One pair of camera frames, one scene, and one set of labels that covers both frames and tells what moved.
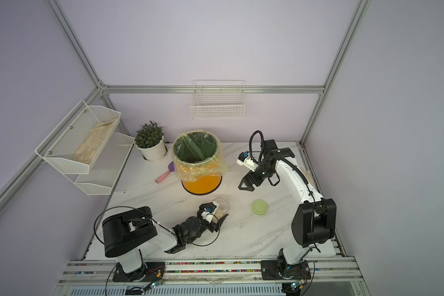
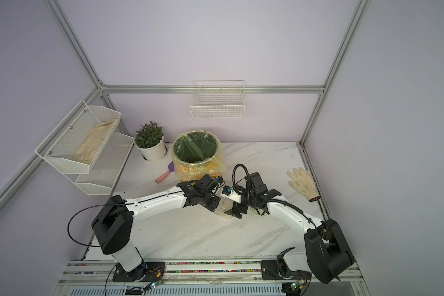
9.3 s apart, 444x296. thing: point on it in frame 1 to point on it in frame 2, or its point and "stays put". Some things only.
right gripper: [251, 176] to [238, 207]
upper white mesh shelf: [76, 142] stays put
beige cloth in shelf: [86, 151] stays put
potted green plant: [150, 140] stays put
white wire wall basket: [214, 99] stays put
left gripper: [213, 226] to [213, 206]
